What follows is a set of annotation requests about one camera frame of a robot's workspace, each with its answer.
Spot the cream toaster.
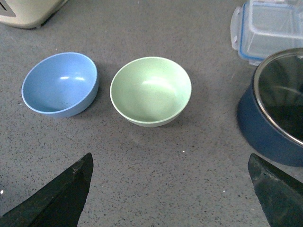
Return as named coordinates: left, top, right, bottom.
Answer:
left=0, top=0, right=67, bottom=29

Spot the clear plastic food container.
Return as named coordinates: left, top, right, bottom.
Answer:
left=230, top=0, right=303, bottom=66

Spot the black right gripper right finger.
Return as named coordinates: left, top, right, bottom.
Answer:
left=248, top=153, right=303, bottom=227

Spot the green bowl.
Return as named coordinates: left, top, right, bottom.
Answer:
left=110, top=57, right=192, bottom=127

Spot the glass pot lid blue knob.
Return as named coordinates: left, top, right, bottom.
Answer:
left=253, top=48, right=303, bottom=145

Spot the dark blue saucepan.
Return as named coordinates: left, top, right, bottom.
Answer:
left=236, top=70, right=303, bottom=167

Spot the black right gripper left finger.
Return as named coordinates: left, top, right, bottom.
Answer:
left=0, top=153, right=93, bottom=227

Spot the blue bowl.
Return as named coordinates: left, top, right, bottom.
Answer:
left=21, top=52, right=99, bottom=118

